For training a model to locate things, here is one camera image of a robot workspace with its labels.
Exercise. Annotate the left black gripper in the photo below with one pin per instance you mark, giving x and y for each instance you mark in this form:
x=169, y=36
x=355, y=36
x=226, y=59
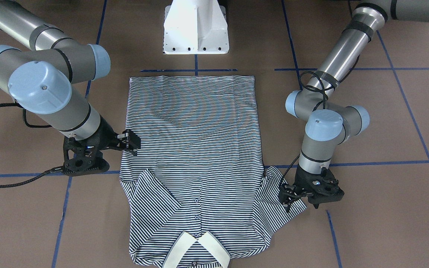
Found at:
x=303, y=179

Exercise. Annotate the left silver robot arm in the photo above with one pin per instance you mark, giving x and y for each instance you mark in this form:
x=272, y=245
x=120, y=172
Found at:
x=360, y=99

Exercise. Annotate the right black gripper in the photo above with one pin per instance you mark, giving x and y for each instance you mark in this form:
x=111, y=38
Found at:
x=105, y=135

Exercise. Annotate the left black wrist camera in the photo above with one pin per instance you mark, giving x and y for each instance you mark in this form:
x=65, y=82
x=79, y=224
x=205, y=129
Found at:
x=324, y=187

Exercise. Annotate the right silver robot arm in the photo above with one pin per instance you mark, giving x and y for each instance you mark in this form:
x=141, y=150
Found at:
x=41, y=79

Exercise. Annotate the white mounting column base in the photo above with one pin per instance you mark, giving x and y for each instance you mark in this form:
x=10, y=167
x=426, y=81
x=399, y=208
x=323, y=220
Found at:
x=196, y=27

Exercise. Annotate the striped polo shirt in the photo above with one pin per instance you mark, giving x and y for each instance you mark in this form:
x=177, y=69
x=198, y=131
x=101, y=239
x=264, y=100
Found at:
x=197, y=189

